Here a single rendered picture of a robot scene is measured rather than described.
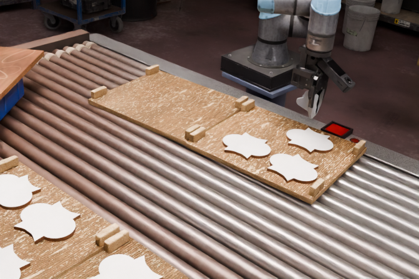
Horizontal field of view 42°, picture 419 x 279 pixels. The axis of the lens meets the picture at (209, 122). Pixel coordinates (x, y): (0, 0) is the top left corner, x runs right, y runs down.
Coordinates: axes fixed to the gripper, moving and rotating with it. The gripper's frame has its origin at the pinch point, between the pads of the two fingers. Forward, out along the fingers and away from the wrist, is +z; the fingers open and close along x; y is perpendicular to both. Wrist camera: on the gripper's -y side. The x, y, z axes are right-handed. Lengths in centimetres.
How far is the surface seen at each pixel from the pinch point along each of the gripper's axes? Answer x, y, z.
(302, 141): 2.9, 1.1, 8.1
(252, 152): 18.2, 8.7, 8.1
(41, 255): 82, 19, 9
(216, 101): -2.8, 36.6, 9.0
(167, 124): 20.9, 37.8, 9.1
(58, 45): 0, 114, 10
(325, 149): 2.2, -6.3, 8.1
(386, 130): -208, 34, 102
